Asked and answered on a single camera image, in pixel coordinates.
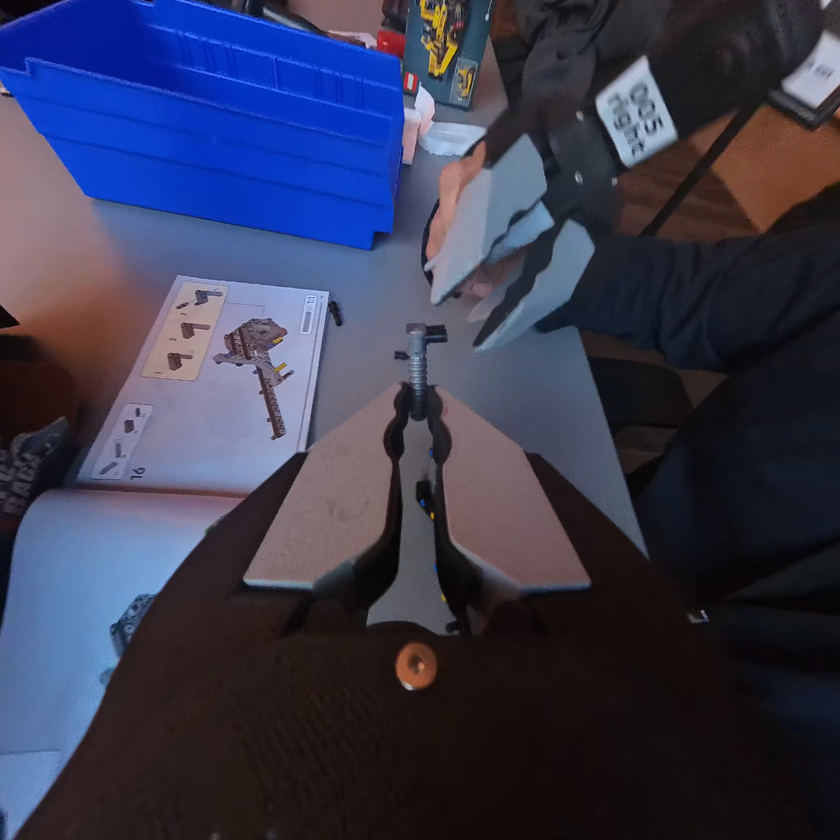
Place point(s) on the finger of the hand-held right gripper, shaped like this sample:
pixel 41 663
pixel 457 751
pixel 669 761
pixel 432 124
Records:
pixel 551 282
pixel 485 210

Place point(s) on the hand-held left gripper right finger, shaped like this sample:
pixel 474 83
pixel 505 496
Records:
pixel 505 518

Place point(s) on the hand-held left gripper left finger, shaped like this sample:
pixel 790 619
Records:
pixel 328 505

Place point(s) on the grey black lego motor assembly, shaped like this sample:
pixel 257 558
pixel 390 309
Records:
pixel 424 499

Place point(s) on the grey lego worm gear axle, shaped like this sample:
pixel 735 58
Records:
pixel 418 367

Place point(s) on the person's right forearm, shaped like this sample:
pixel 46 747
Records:
pixel 689 295

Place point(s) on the lego instruction booklet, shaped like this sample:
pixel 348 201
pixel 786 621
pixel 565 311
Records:
pixel 216 420

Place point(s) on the dark lego set box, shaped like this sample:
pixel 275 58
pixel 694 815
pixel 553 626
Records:
pixel 446 52

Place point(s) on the person's right hand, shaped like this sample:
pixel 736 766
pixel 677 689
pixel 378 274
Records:
pixel 443 203

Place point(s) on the clear plastic bag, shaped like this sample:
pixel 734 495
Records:
pixel 453 139

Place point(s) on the pale pink plastic bag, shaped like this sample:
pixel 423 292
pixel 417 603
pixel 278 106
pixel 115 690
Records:
pixel 420 118

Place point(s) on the black jacket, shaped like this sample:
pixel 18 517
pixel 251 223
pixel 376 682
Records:
pixel 544 39

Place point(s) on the small red object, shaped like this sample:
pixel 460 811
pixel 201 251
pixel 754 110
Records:
pixel 392 43

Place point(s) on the person's dark clothing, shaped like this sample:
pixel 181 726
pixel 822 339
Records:
pixel 741 492

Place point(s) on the dark toy car box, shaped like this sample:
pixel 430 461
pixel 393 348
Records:
pixel 33 466

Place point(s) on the blue plastic bin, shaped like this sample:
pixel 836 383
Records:
pixel 197 118

